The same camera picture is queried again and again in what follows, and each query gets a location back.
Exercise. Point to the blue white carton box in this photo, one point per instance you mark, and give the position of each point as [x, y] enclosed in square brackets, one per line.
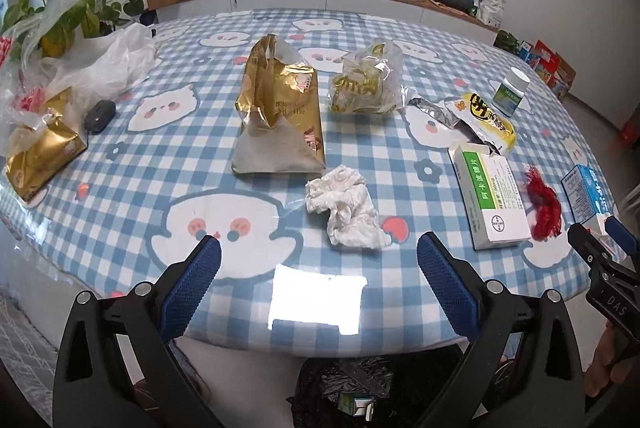
[582, 193]

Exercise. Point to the clear red-print plastic bag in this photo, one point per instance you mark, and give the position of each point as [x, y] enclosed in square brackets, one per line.
[20, 73]

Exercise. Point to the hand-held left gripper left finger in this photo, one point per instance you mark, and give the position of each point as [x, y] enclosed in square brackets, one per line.
[197, 278]

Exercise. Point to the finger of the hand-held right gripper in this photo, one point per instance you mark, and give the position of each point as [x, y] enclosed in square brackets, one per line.
[585, 243]
[622, 235]

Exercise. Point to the white medicine bottle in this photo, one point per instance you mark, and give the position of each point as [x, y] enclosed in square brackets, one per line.
[510, 96]

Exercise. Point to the white bag with bottles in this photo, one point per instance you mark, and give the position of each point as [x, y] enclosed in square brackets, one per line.
[491, 11]

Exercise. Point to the blue checked printed tablecloth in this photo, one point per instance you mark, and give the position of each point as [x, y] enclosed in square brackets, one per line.
[200, 158]

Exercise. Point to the yellow snack packet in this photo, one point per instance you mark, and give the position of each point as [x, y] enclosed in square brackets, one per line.
[487, 118]

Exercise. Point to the large gold paper bag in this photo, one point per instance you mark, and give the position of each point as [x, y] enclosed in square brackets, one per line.
[285, 108]

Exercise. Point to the red thread bundle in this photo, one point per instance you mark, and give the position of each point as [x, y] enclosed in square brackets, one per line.
[542, 203]

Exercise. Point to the clear bag of gold wrappers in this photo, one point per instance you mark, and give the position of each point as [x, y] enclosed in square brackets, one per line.
[360, 83]

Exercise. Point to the white tissue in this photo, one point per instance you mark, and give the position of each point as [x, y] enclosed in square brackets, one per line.
[345, 208]

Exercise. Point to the small green floor plant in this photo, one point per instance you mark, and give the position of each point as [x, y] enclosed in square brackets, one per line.
[506, 42]

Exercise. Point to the small gold paper bag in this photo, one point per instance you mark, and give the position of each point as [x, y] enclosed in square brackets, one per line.
[40, 153]

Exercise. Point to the person's right hand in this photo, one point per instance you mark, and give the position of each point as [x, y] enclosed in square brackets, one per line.
[607, 358]

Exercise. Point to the white plastic bag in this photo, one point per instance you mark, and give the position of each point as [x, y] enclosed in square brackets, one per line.
[115, 58]

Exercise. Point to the black computer mouse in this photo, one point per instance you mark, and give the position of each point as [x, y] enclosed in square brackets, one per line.
[100, 116]

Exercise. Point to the trash bin with black liner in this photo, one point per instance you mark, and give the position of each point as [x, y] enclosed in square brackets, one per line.
[320, 388]

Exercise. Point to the silver foil packet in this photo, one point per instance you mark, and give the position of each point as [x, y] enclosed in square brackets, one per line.
[435, 113]

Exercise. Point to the small green white carton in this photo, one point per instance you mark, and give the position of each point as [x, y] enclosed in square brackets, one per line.
[356, 408]

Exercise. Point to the white wood-top television cabinet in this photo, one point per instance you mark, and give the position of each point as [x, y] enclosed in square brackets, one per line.
[300, 1]

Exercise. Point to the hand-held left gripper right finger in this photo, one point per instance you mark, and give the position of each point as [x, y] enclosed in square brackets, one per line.
[442, 278]

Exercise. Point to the white green medicine box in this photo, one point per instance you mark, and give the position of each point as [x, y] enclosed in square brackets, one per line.
[492, 198]

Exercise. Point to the red plastic stool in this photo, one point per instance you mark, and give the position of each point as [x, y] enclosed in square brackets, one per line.
[631, 128]

